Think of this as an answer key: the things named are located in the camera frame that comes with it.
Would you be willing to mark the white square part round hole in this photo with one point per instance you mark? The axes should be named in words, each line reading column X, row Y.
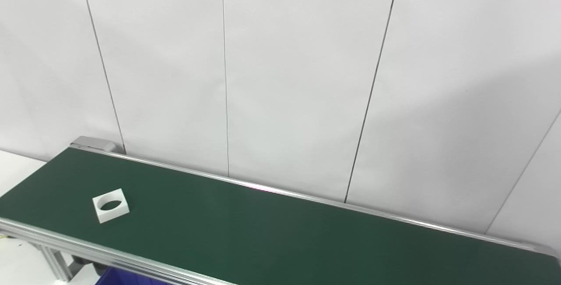
column 101, row 215

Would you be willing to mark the green conveyor belt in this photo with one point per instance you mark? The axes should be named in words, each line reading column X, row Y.
column 271, row 228

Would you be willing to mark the blue plastic bin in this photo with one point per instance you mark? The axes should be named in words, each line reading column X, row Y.
column 118, row 278

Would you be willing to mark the aluminium conveyor leg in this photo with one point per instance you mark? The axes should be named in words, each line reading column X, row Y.
column 57, row 263

